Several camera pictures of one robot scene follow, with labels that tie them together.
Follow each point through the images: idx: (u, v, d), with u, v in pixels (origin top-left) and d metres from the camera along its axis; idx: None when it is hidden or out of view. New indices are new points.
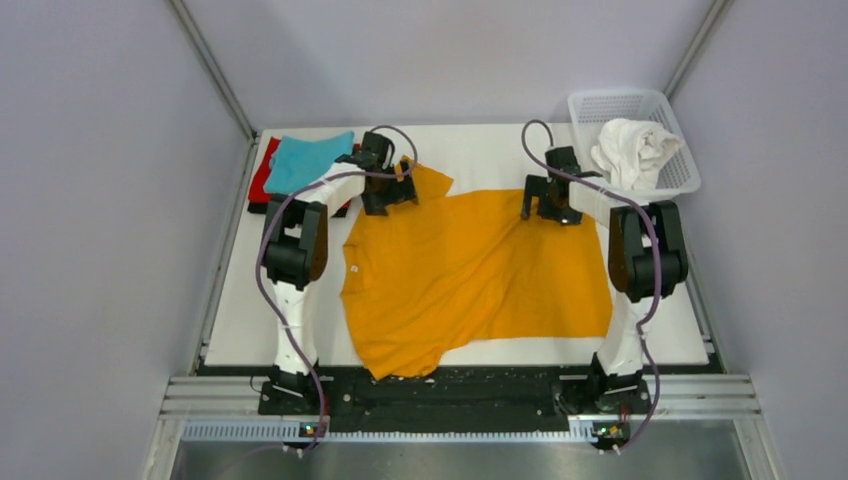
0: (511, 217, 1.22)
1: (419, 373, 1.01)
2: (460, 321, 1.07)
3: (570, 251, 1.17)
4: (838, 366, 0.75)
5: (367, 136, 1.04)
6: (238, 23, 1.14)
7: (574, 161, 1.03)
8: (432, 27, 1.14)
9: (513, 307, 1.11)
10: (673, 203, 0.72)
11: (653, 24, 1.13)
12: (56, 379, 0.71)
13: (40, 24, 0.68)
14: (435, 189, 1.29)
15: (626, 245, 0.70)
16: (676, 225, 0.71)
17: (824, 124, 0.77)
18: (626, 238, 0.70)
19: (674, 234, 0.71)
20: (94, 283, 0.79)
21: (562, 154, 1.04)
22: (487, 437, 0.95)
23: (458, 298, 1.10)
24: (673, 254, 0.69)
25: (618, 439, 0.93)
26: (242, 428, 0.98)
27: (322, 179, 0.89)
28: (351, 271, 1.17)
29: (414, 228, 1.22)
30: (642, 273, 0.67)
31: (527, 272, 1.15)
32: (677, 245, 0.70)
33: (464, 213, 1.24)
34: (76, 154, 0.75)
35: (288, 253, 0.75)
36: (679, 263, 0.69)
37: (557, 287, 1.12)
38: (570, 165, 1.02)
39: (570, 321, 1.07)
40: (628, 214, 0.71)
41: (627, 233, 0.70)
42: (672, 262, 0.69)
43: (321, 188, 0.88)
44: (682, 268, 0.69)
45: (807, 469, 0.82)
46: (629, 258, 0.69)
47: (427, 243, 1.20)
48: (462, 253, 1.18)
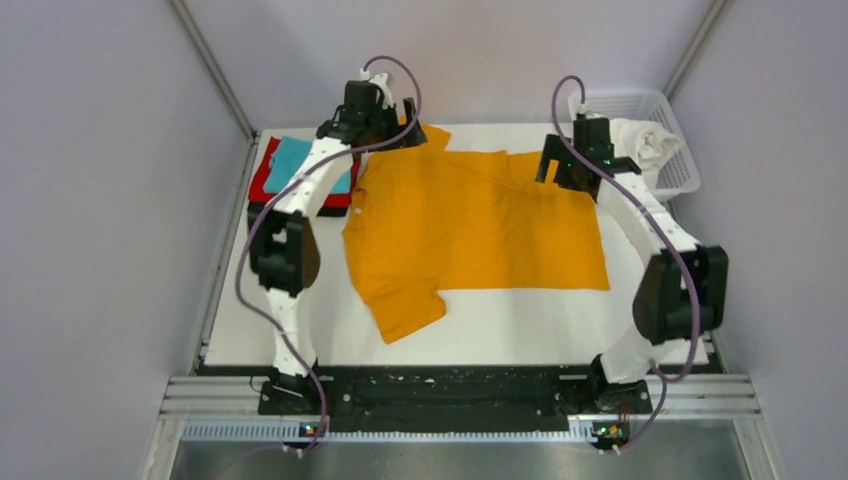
0: (503, 170, 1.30)
1: (419, 311, 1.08)
2: (455, 261, 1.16)
3: (570, 213, 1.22)
4: (837, 365, 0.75)
5: (349, 93, 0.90)
6: (239, 23, 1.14)
7: (607, 135, 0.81)
8: (432, 26, 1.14)
9: (505, 252, 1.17)
10: (723, 249, 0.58)
11: (652, 25, 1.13)
12: (57, 381, 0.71)
13: (40, 26, 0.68)
14: (436, 143, 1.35)
15: (660, 301, 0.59)
16: (722, 275, 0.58)
17: (824, 125, 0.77)
18: (661, 292, 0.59)
19: (719, 284, 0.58)
20: (94, 285, 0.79)
21: (594, 126, 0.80)
22: (487, 437, 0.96)
23: (454, 241, 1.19)
24: (710, 306, 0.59)
25: (618, 439, 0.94)
26: (242, 428, 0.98)
27: (300, 174, 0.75)
28: (355, 212, 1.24)
29: (415, 177, 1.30)
30: (673, 327, 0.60)
31: (522, 227, 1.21)
32: (717, 300, 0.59)
33: (460, 171, 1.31)
34: (75, 154, 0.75)
35: (278, 265, 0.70)
36: (714, 315, 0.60)
37: (550, 240, 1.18)
38: (602, 141, 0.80)
39: (561, 273, 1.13)
40: (670, 264, 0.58)
41: (664, 291, 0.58)
42: (707, 312, 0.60)
43: (302, 186, 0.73)
44: (717, 319, 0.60)
45: (806, 470, 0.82)
46: (661, 316, 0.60)
47: (428, 189, 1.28)
48: (458, 208, 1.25)
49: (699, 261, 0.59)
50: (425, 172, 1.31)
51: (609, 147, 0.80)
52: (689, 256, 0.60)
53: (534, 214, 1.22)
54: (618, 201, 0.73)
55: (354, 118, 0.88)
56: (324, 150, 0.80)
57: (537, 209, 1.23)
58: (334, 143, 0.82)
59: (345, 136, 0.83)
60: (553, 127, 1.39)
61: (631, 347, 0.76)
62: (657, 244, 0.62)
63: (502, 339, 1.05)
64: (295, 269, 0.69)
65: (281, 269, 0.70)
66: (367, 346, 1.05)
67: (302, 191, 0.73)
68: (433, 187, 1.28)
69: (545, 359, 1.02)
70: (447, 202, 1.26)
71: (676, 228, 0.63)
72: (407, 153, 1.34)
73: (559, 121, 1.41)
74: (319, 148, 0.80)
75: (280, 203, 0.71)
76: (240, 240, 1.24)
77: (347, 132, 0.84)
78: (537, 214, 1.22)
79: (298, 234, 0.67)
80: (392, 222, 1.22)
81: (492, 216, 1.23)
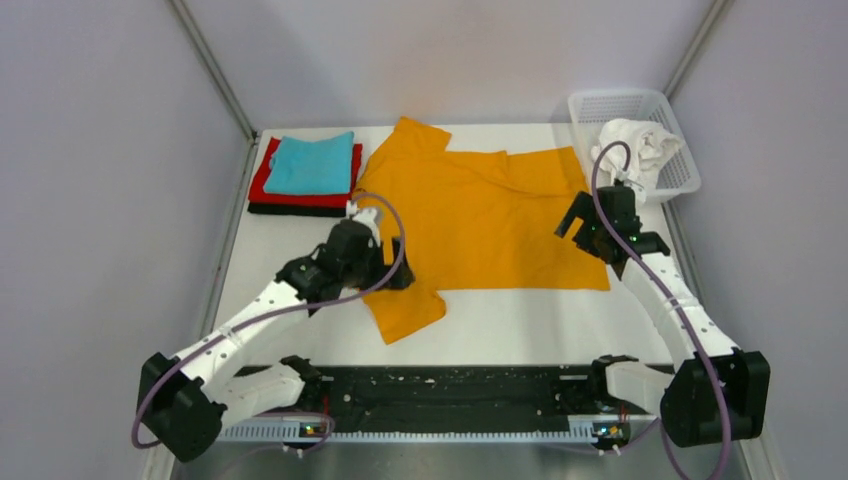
0: (503, 171, 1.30)
1: (419, 313, 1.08)
2: (455, 262, 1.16)
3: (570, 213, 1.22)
4: (838, 366, 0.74)
5: (335, 231, 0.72)
6: (239, 23, 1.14)
7: (632, 208, 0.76)
8: (432, 27, 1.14)
9: (506, 253, 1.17)
10: (765, 357, 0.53)
11: (652, 25, 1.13)
12: (58, 379, 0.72)
13: (41, 25, 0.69)
14: (436, 143, 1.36)
15: (693, 411, 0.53)
16: (763, 386, 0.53)
17: (824, 125, 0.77)
18: (695, 405, 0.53)
19: (757, 397, 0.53)
20: (95, 284, 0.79)
21: (619, 201, 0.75)
22: (487, 437, 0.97)
23: (454, 242, 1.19)
24: (748, 416, 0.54)
25: (618, 439, 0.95)
26: (242, 428, 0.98)
27: (225, 328, 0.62)
28: None
29: (416, 177, 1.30)
30: (706, 439, 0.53)
31: (522, 228, 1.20)
32: (756, 411, 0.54)
33: (461, 172, 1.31)
34: (76, 152, 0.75)
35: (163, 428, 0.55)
36: (752, 424, 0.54)
37: (550, 241, 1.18)
38: (627, 214, 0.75)
39: (562, 274, 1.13)
40: (704, 374, 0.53)
41: (698, 402, 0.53)
42: (743, 422, 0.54)
43: (220, 346, 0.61)
44: (756, 430, 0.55)
45: (807, 471, 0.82)
46: (694, 425, 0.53)
47: (429, 190, 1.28)
48: (458, 211, 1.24)
49: (736, 365, 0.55)
50: (425, 173, 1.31)
51: (635, 221, 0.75)
52: (724, 359, 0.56)
53: (534, 216, 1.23)
54: (645, 284, 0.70)
55: (328, 264, 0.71)
56: (272, 301, 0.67)
57: (537, 210, 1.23)
58: (288, 293, 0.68)
59: (304, 293, 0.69)
60: (553, 127, 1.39)
61: (642, 385, 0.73)
62: (689, 346, 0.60)
63: (502, 339, 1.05)
64: (177, 443, 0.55)
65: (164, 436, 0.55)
66: (368, 347, 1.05)
67: (218, 351, 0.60)
68: (433, 187, 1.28)
69: (545, 359, 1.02)
70: (447, 203, 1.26)
71: (710, 326, 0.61)
72: (407, 153, 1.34)
73: (559, 121, 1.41)
74: (266, 297, 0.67)
75: (188, 365, 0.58)
76: (239, 240, 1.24)
77: (311, 285, 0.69)
78: (537, 215, 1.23)
79: (184, 412, 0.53)
80: (392, 223, 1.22)
81: (492, 218, 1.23)
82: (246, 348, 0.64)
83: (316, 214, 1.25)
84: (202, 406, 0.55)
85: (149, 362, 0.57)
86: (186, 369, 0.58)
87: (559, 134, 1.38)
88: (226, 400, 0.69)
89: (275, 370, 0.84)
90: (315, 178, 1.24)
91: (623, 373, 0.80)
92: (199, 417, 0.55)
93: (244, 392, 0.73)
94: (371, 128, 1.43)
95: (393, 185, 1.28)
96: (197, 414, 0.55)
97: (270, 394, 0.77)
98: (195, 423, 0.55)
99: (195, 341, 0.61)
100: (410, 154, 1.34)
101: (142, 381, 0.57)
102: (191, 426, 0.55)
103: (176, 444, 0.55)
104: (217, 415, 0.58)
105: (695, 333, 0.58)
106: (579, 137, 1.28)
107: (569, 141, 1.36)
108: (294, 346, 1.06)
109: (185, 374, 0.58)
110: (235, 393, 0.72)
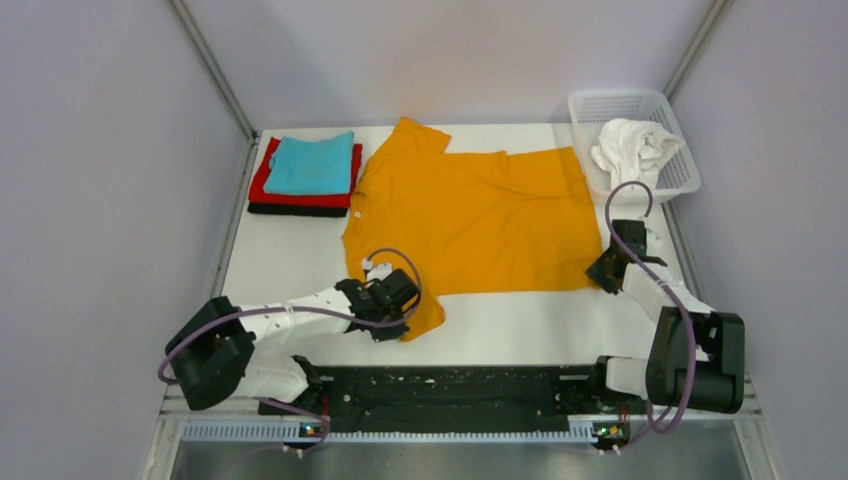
0: (503, 173, 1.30)
1: (422, 318, 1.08)
2: (457, 266, 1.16)
3: (569, 213, 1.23)
4: (839, 366, 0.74)
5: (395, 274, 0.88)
6: (238, 23, 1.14)
7: (639, 237, 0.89)
8: (432, 27, 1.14)
9: (509, 256, 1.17)
10: (741, 319, 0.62)
11: (652, 25, 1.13)
12: (57, 378, 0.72)
13: (39, 26, 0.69)
14: (435, 146, 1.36)
15: (668, 353, 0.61)
16: (738, 342, 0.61)
17: (825, 124, 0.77)
18: (670, 346, 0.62)
19: (733, 356, 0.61)
20: (93, 284, 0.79)
21: (628, 227, 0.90)
22: (487, 437, 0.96)
23: (457, 246, 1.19)
24: (726, 378, 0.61)
25: (618, 439, 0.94)
26: (243, 428, 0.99)
27: (285, 303, 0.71)
28: (355, 217, 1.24)
29: (417, 180, 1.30)
30: (680, 392, 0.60)
31: (522, 230, 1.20)
32: (733, 370, 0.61)
33: (460, 174, 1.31)
34: (72, 151, 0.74)
35: (191, 367, 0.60)
36: (732, 392, 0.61)
37: (550, 243, 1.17)
38: (635, 240, 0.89)
39: (566, 276, 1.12)
40: (678, 319, 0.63)
41: (671, 344, 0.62)
42: (722, 383, 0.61)
43: (277, 316, 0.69)
44: (734, 401, 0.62)
45: (809, 469, 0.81)
46: (671, 370, 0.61)
47: (430, 193, 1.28)
48: (459, 213, 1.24)
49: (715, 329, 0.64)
50: (425, 174, 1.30)
51: (642, 246, 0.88)
52: (706, 324, 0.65)
53: (533, 216, 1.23)
54: (642, 283, 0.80)
55: (379, 297, 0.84)
56: (327, 302, 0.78)
57: (538, 211, 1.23)
58: (343, 302, 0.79)
59: (358, 307, 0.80)
60: (554, 127, 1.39)
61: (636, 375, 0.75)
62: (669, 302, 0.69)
63: (505, 342, 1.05)
64: (199, 385, 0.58)
65: (187, 373, 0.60)
66: (368, 347, 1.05)
67: (274, 319, 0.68)
68: (433, 189, 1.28)
69: (544, 358, 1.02)
70: (448, 205, 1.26)
71: (691, 297, 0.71)
72: (407, 156, 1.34)
73: (560, 121, 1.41)
74: (321, 298, 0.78)
75: (247, 317, 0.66)
76: (239, 240, 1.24)
77: (363, 302, 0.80)
78: (538, 216, 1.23)
79: (229, 358, 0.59)
80: (392, 226, 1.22)
81: (492, 220, 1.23)
82: (292, 330, 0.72)
83: (315, 214, 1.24)
84: (241, 359, 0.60)
85: (212, 302, 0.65)
86: (244, 319, 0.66)
87: (559, 135, 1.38)
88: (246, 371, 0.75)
89: (287, 362, 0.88)
90: (315, 178, 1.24)
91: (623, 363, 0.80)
92: (233, 369, 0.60)
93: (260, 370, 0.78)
94: (371, 128, 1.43)
95: (392, 188, 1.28)
96: (234, 364, 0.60)
97: (279, 380, 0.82)
98: (227, 371, 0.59)
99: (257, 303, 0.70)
100: (411, 156, 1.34)
101: (200, 315, 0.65)
102: (224, 372, 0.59)
103: (197, 385, 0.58)
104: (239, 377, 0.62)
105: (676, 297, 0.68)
106: (579, 136, 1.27)
107: (569, 141, 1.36)
108: (292, 345, 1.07)
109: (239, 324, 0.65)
110: (252, 366, 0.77)
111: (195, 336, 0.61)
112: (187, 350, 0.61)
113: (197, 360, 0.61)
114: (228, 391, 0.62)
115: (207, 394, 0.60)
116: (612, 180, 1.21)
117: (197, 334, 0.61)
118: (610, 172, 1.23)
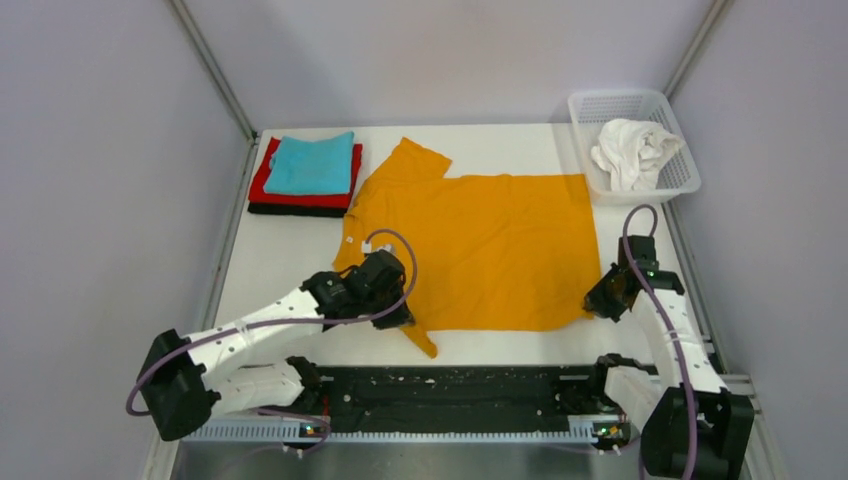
0: (500, 189, 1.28)
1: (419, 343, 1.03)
2: (455, 289, 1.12)
3: (569, 229, 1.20)
4: (840, 365, 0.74)
5: (371, 258, 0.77)
6: (238, 23, 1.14)
7: (651, 252, 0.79)
8: (431, 27, 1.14)
9: (508, 278, 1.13)
10: (751, 404, 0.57)
11: (652, 24, 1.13)
12: (58, 378, 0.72)
13: (40, 24, 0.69)
14: (435, 169, 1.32)
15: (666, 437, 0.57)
16: (745, 428, 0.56)
17: (824, 124, 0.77)
18: (668, 427, 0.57)
19: (735, 441, 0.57)
20: (93, 284, 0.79)
21: (640, 242, 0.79)
22: (487, 437, 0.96)
23: (454, 269, 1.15)
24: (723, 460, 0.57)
25: (618, 439, 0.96)
26: (242, 428, 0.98)
27: (239, 325, 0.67)
28: (346, 241, 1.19)
29: (414, 203, 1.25)
30: (678, 471, 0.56)
31: (522, 248, 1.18)
32: (733, 456, 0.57)
33: (458, 194, 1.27)
34: (72, 150, 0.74)
35: (156, 403, 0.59)
36: (727, 470, 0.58)
37: (551, 257, 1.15)
38: (645, 256, 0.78)
39: (567, 287, 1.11)
40: (682, 403, 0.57)
41: (669, 429, 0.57)
42: (719, 464, 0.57)
43: (230, 339, 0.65)
44: (733, 475, 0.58)
45: (807, 470, 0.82)
46: (666, 451, 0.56)
47: (427, 217, 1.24)
48: (457, 236, 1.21)
49: (721, 406, 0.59)
50: (423, 196, 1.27)
51: (654, 262, 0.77)
52: (711, 398, 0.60)
53: (533, 231, 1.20)
54: (651, 316, 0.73)
55: (356, 288, 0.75)
56: (290, 308, 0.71)
57: (538, 229, 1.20)
58: (310, 306, 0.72)
59: (324, 309, 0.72)
60: (554, 128, 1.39)
61: (635, 399, 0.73)
62: (678, 376, 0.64)
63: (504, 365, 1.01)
64: (166, 422, 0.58)
65: (154, 405, 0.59)
66: (367, 347, 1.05)
67: (227, 344, 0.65)
68: (427, 211, 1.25)
69: (545, 358, 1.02)
70: (447, 228, 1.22)
71: (704, 364, 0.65)
72: (405, 177, 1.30)
73: (560, 121, 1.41)
74: (285, 304, 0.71)
75: (195, 348, 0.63)
76: (238, 241, 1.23)
77: (331, 303, 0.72)
78: (537, 229, 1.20)
79: (179, 395, 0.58)
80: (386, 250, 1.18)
81: (493, 240, 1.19)
82: (253, 348, 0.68)
83: (315, 214, 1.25)
84: (195, 393, 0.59)
85: (161, 337, 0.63)
86: (191, 353, 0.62)
87: (559, 136, 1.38)
88: (221, 388, 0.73)
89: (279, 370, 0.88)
90: (314, 178, 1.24)
91: (623, 380, 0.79)
92: (193, 401, 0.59)
93: (241, 386, 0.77)
94: (371, 127, 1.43)
95: (388, 211, 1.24)
96: (189, 399, 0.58)
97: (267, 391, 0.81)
98: (184, 406, 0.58)
99: (208, 328, 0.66)
100: (409, 179, 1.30)
101: (151, 352, 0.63)
102: (183, 407, 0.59)
103: (164, 421, 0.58)
104: (208, 405, 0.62)
105: (685, 365, 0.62)
106: (578, 137, 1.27)
107: (569, 141, 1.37)
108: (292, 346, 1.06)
109: (188, 356, 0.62)
110: (232, 383, 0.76)
111: (149, 374, 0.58)
112: (152, 383, 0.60)
113: (163, 391, 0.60)
114: (202, 418, 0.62)
115: (179, 425, 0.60)
116: (612, 180, 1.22)
117: (149, 372, 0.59)
118: (610, 172, 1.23)
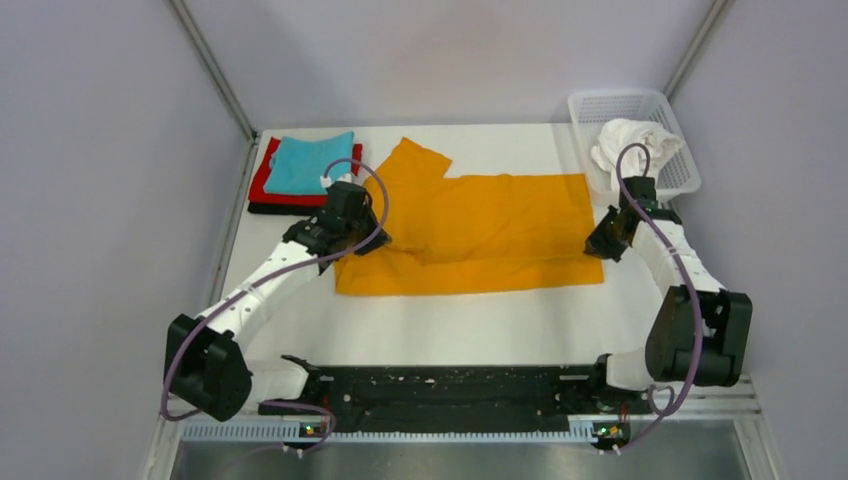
0: (499, 187, 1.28)
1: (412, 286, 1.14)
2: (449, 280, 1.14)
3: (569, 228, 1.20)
4: (841, 366, 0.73)
5: (330, 195, 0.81)
6: (238, 24, 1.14)
7: (651, 193, 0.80)
8: (431, 28, 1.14)
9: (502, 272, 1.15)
10: (749, 298, 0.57)
11: (652, 25, 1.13)
12: (55, 380, 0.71)
13: (39, 27, 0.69)
14: (436, 169, 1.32)
15: (668, 335, 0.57)
16: (744, 322, 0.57)
17: (824, 125, 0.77)
18: (672, 325, 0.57)
19: (736, 336, 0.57)
20: (92, 286, 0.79)
21: (639, 183, 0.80)
22: (487, 437, 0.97)
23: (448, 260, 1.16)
24: (724, 357, 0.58)
25: (618, 439, 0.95)
26: (242, 428, 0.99)
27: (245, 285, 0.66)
28: None
29: (412, 198, 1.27)
30: (681, 371, 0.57)
31: (521, 244, 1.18)
32: (733, 350, 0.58)
33: (458, 193, 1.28)
34: (70, 152, 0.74)
35: (195, 388, 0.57)
36: (729, 368, 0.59)
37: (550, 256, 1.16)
38: (646, 197, 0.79)
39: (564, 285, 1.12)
40: (685, 300, 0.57)
41: (673, 326, 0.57)
42: (721, 361, 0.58)
43: (243, 301, 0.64)
44: (732, 373, 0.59)
45: (808, 471, 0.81)
46: (670, 349, 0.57)
47: (424, 211, 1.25)
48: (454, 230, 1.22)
49: (721, 307, 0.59)
50: (422, 193, 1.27)
51: (654, 202, 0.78)
52: (712, 301, 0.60)
53: (532, 228, 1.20)
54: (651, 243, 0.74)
55: (330, 224, 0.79)
56: (283, 258, 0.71)
57: (537, 227, 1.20)
58: (299, 251, 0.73)
59: (314, 248, 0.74)
60: (553, 127, 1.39)
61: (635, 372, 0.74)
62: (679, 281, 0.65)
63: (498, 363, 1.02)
64: (215, 398, 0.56)
65: (198, 393, 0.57)
66: (367, 349, 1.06)
67: (242, 306, 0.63)
68: (424, 208, 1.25)
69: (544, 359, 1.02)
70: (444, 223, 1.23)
71: (703, 272, 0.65)
72: (405, 176, 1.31)
73: (560, 121, 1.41)
74: (277, 256, 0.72)
75: (214, 321, 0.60)
76: (238, 240, 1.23)
77: (317, 240, 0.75)
78: (536, 227, 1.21)
79: (219, 363, 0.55)
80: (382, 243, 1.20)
81: (490, 235, 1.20)
82: (266, 305, 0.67)
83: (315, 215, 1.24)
84: (232, 357, 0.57)
85: (174, 324, 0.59)
86: (212, 325, 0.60)
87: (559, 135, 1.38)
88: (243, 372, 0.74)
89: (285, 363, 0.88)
90: (314, 178, 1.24)
91: (622, 361, 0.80)
92: (230, 367, 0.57)
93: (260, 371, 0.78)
94: (370, 128, 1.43)
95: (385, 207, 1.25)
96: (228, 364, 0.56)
97: (279, 377, 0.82)
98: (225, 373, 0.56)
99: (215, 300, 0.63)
100: (408, 177, 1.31)
101: (169, 343, 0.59)
102: (225, 375, 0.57)
103: (214, 399, 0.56)
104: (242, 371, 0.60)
105: (685, 271, 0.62)
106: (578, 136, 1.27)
107: (569, 141, 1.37)
108: (292, 346, 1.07)
109: (211, 330, 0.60)
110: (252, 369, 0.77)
111: (178, 359, 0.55)
112: (184, 375, 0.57)
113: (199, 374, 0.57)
114: (245, 386, 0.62)
115: (227, 400, 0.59)
116: (612, 180, 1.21)
117: (179, 357, 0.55)
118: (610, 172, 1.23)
